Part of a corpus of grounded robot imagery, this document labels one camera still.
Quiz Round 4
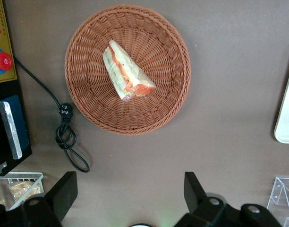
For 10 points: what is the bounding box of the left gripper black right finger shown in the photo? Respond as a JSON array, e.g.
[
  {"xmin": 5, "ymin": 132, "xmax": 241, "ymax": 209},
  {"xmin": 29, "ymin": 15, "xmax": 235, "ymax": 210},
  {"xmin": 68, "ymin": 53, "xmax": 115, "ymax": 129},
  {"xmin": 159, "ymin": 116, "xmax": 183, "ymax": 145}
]
[{"xmin": 175, "ymin": 171, "xmax": 283, "ymax": 227}]

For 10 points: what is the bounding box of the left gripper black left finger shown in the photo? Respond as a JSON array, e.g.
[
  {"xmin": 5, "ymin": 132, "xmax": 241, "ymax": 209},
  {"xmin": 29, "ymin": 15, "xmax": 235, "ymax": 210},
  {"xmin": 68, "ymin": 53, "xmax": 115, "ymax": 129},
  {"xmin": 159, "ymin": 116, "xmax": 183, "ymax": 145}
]
[{"xmin": 0, "ymin": 171, "xmax": 78, "ymax": 227}]

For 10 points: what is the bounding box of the triangle sandwich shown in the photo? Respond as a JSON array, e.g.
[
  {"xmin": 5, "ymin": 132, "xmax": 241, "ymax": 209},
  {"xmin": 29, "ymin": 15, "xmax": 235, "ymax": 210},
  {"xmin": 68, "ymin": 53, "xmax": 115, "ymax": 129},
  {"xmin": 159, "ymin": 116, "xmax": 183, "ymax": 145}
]
[{"xmin": 102, "ymin": 39, "xmax": 156, "ymax": 103}]

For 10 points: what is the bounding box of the beige plastic tray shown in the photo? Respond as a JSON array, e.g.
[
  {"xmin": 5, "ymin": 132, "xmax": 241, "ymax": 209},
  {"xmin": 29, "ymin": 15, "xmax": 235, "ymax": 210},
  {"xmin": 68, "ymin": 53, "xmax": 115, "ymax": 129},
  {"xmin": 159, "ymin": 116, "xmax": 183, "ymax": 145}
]
[{"xmin": 273, "ymin": 47, "xmax": 289, "ymax": 144}]

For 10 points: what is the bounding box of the round brown wicker basket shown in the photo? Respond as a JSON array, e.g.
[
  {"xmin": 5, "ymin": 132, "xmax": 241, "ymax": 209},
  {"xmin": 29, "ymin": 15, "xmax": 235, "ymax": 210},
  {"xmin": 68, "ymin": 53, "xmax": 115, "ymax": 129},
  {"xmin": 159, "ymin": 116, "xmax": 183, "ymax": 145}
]
[{"xmin": 64, "ymin": 4, "xmax": 192, "ymax": 136}]

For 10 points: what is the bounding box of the clear bag of rice crackers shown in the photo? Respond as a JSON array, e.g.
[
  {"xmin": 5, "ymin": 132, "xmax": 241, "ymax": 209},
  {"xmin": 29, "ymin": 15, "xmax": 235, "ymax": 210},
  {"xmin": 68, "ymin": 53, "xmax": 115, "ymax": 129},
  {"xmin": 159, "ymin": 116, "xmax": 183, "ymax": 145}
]
[{"xmin": 8, "ymin": 181, "xmax": 41, "ymax": 202}]

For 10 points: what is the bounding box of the silver metal bar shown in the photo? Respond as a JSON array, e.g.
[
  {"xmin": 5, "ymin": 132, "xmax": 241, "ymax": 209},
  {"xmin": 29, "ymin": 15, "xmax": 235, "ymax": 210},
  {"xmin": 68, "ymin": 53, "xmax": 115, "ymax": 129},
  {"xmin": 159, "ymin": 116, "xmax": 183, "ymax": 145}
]
[{"xmin": 0, "ymin": 100, "xmax": 23, "ymax": 160}]

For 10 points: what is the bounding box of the clear acrylic bottle stand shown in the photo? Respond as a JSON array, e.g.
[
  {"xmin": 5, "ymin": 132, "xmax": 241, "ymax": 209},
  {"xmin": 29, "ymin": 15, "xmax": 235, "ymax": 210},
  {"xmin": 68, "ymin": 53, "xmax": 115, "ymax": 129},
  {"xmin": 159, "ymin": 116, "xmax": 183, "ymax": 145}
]
[{"xmin": 266, "ymin": 176, "xmax": 289, "ymax": 227}]

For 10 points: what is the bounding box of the black machine with yellow panel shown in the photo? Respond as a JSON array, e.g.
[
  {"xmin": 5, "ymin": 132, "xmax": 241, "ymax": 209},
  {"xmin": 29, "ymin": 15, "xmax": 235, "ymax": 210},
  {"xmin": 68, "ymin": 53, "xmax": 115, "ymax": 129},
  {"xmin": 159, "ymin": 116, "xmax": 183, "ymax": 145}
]
[{"xmin": 0, "ymin": 0, "xmax": 33, "ymax": 177}]

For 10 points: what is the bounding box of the red emergency stop button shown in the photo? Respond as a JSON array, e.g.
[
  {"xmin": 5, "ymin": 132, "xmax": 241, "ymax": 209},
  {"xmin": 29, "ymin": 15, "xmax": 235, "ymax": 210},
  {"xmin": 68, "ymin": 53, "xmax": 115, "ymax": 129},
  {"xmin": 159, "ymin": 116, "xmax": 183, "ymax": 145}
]
[{"xmin": 0, "ymin": 47, "xmax": 14, "ymax": 75}]

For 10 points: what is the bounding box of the white wire rack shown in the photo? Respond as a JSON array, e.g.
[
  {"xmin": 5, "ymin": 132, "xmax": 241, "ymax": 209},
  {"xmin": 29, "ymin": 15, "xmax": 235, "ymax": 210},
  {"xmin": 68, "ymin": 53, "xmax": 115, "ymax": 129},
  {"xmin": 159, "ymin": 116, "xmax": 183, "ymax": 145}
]
[{"xmin": 0, "ymin": 172, "xmax": 44, "ymax": 211}]

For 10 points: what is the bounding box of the black power cable with plug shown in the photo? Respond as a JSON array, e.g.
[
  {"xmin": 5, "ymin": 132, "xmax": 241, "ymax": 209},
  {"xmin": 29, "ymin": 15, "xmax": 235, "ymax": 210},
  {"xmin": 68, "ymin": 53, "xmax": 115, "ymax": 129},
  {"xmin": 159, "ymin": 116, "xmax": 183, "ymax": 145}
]
[{"xmin": 13, "ymin": 56, "xmax": 91, "ymax": 173}]

